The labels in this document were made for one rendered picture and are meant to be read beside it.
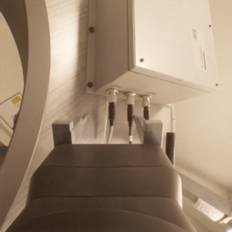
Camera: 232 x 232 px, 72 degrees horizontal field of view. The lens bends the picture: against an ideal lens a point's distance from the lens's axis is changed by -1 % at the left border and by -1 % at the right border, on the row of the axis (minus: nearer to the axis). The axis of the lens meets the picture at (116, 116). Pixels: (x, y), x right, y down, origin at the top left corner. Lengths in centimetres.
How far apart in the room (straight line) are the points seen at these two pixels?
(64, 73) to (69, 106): 5
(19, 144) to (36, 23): 15
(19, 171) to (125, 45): 19
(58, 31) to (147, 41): 16
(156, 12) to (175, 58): 7
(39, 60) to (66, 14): 13
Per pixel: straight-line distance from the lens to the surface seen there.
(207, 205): 506
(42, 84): 22
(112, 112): 25
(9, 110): 640
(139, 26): 22
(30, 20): 25
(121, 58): 22
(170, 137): 36
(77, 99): 27
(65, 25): 33
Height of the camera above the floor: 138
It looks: 28 degrees up
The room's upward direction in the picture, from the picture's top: 46 degrees clockwise
